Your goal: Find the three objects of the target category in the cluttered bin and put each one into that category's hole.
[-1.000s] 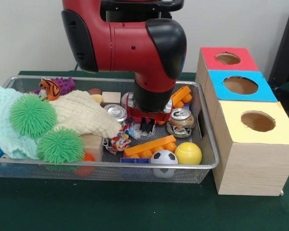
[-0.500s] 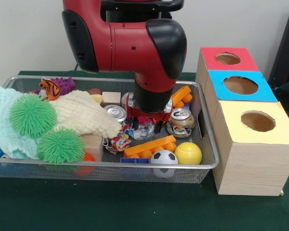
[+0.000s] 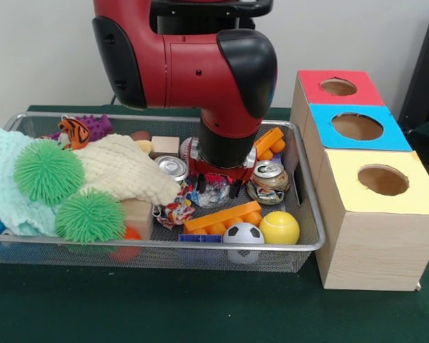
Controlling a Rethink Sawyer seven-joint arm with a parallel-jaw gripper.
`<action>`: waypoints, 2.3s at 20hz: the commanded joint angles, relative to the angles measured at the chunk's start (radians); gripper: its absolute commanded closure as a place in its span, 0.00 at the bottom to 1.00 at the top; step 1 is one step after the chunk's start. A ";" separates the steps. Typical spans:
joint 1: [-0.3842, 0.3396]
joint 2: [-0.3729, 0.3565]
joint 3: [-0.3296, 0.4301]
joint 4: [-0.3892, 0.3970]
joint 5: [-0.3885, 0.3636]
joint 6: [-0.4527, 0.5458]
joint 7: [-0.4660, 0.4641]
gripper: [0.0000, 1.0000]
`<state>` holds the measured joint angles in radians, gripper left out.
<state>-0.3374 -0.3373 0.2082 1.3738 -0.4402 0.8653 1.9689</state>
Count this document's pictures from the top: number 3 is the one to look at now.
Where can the long orange toy piece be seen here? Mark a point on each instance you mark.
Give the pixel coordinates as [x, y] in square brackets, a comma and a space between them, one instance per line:
[270, 141]

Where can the green spiky rubber ball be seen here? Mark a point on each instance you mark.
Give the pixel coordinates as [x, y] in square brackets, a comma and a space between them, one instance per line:
[89, 216]
[48, 171]

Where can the cream cloth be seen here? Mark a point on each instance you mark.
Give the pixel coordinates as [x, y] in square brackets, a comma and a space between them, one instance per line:
[128, 168]

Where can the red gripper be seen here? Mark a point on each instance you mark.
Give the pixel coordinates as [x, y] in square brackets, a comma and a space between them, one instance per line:
[221, 171]

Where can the clear foil packet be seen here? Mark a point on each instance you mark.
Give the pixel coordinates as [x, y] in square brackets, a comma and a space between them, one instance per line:
[216, 194]

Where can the orange toy building block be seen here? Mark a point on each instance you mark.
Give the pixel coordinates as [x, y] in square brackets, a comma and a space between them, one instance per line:
[221, 216]

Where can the yellow foam ball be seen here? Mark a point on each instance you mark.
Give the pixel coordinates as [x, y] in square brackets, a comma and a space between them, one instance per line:
[279, 227]

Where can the silver mesh bin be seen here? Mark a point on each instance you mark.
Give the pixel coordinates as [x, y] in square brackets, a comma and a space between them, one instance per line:
[289, 221]

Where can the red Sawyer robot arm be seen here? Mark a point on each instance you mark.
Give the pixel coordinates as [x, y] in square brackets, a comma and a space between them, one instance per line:
[193, 71]

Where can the wooden box with three holes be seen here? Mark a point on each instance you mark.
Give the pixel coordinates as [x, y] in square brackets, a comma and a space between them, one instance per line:
[372, 250]

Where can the crushed printed can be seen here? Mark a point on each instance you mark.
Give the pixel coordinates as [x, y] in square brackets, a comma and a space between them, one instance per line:
[268, 180]

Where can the small soccer ball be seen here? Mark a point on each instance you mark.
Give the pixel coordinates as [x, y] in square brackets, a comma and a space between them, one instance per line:
[243, 232]

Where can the mint green cloth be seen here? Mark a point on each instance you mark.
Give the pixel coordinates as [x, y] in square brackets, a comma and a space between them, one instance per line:
[3, 200]

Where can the silver can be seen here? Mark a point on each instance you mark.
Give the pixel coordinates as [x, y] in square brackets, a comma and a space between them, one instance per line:
[171, 166]

